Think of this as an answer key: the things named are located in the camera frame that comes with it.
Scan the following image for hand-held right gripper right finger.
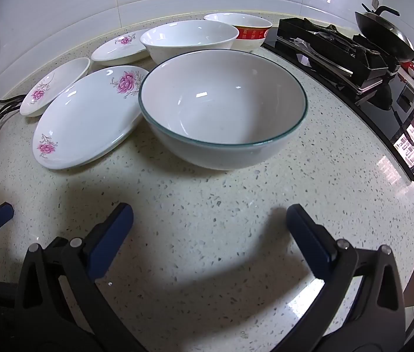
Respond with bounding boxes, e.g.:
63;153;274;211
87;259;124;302
286;203;407;352

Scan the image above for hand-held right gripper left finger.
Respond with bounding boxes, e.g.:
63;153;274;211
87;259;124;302
13;202;146;352

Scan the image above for large white pink-flower plate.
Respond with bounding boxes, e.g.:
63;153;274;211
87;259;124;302
32;65;151;170

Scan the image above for small white pink-flower plate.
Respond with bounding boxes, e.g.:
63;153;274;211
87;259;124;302
19;57;91;118
90;28;152;67

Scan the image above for white bowl red pattern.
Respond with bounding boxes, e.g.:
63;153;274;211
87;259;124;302
203;12;274;53

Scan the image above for plain white bowl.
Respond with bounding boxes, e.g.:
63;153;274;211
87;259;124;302
140;20;239;66

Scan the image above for black glass gas stove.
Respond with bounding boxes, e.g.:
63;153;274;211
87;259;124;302
262;18;414;182

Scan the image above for large white bowl green rim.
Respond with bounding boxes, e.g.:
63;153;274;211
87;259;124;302
138;49;308;171

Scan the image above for black stove knob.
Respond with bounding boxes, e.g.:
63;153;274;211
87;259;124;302
366;82;393;111

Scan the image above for black pan support grate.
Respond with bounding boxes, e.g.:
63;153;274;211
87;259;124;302
276;18;400;86

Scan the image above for black wok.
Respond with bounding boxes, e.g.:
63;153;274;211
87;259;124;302
354;4;414;62

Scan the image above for black power cable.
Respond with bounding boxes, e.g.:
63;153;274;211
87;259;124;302
0;0;28;127

